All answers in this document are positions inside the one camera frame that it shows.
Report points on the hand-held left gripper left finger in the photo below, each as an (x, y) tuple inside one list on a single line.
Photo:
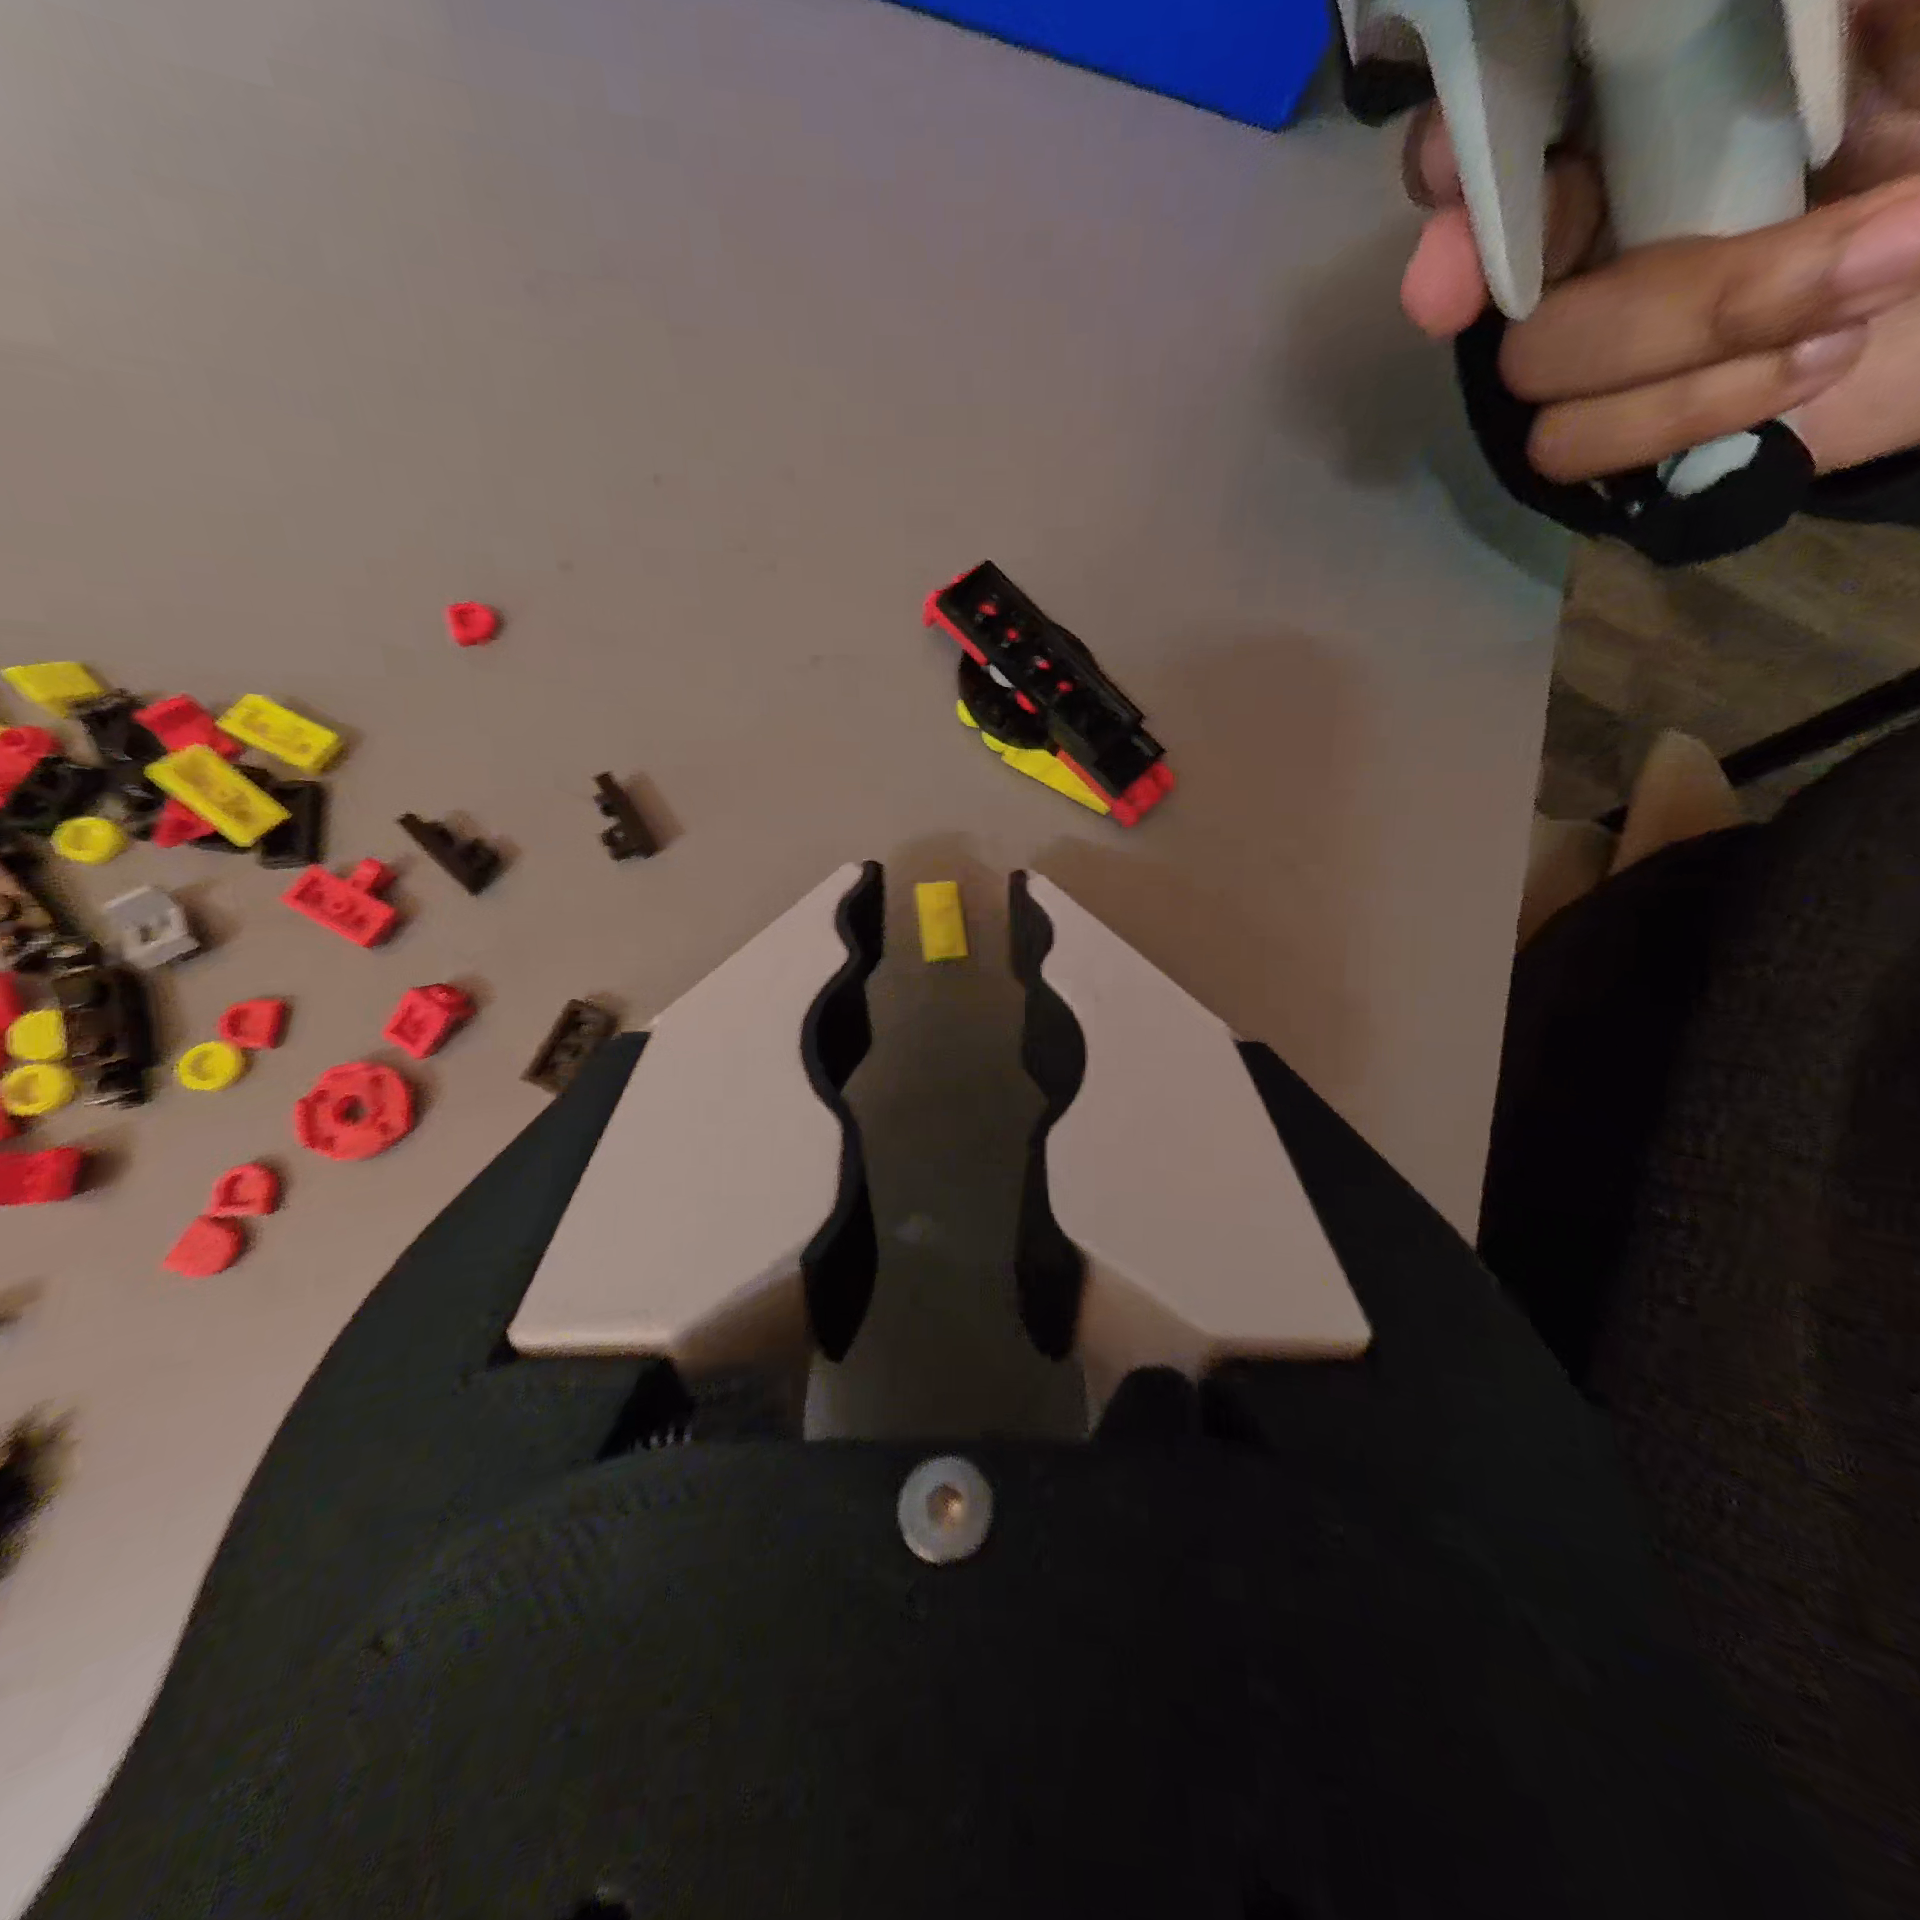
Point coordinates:
[(692, 1201)]

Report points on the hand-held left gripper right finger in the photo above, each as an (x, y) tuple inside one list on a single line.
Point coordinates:
[(1202, 1201)]

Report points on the yellow lego plate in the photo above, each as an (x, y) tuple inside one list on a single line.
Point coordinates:
[(940, 918)]

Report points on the black yellow red lego model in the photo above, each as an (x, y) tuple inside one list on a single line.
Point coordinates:
[(1050, 675)]

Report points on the pile of lego pieces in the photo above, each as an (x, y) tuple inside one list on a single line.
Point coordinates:
[(219, 796)]

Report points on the long black lego plate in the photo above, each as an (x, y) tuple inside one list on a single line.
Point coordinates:
[(570, 1043)]

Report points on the red square lego plate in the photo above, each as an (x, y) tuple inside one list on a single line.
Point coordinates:
[(431, 1019)]

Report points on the red round lego plate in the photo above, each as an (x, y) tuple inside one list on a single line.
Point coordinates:
[(383, 1118)]

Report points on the small red lego piece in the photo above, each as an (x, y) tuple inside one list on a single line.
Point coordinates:
[(474, 624)]

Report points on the person's right hand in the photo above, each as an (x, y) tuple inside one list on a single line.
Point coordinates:
[(1724, 330)]

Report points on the person's black sweater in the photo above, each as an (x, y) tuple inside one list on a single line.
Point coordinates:
[(1724, 1201)]

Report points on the blue plastic bin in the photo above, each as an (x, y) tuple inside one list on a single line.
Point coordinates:
[(1172, 60)]

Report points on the black lego bracket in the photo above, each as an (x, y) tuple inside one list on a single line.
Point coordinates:
[(453, 854), (627, 819)]

